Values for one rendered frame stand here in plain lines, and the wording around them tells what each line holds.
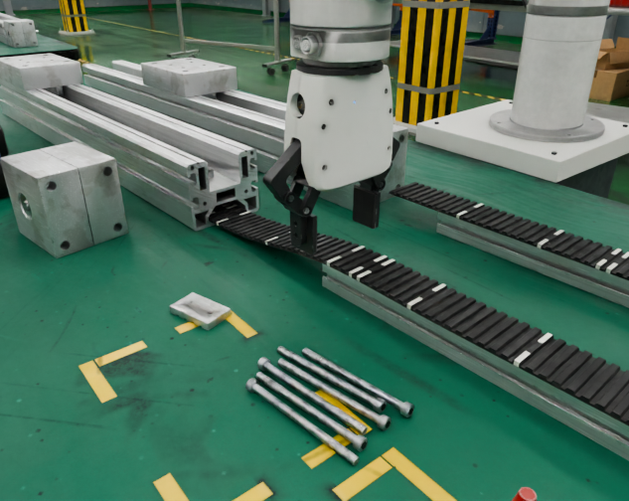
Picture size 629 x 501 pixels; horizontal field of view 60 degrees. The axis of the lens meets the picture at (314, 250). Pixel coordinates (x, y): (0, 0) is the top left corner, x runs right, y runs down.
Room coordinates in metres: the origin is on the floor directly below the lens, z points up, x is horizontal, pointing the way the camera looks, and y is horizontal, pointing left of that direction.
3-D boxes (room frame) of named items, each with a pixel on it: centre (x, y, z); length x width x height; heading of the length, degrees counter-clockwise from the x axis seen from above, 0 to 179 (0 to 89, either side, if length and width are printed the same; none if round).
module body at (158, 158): (0.94, 0.38, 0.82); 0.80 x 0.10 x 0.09; 42
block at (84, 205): (0.61, 0.28, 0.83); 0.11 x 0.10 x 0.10; 137
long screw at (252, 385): (0.29, 0.01, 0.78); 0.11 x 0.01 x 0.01; 47
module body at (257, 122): (1.06, 0.24, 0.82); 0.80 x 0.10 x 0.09; 42
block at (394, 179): (0.74, -0.07, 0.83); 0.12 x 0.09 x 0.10; 132
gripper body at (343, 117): (0.49, -0.02, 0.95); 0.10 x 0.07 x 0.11; 132
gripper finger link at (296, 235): (0.46, 0.02, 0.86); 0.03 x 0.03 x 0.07; 42
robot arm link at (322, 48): (0.49, -0.02, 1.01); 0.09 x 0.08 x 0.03; 132
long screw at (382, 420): (0.32, -0.01, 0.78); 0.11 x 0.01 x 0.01; 48
